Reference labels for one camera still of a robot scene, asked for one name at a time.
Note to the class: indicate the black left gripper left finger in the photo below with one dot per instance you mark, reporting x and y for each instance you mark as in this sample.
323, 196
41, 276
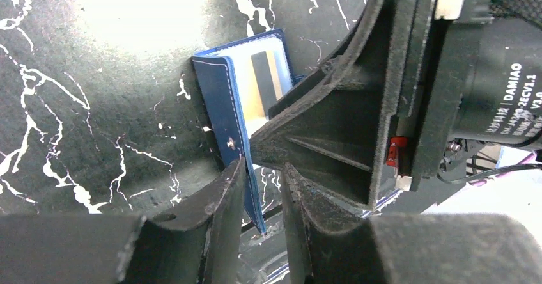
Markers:
196, 241

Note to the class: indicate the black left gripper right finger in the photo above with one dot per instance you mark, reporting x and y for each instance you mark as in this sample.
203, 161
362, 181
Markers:
328, 244

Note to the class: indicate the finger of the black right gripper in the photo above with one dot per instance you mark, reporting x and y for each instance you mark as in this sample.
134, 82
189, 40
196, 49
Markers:
332, 126

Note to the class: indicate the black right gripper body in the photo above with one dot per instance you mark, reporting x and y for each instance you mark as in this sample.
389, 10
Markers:
480, 85

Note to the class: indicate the blue card holder wallet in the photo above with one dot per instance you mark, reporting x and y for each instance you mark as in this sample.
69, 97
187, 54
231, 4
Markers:
219, 72

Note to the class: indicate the gold card from holder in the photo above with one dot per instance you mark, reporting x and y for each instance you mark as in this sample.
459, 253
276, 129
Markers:
261, 86

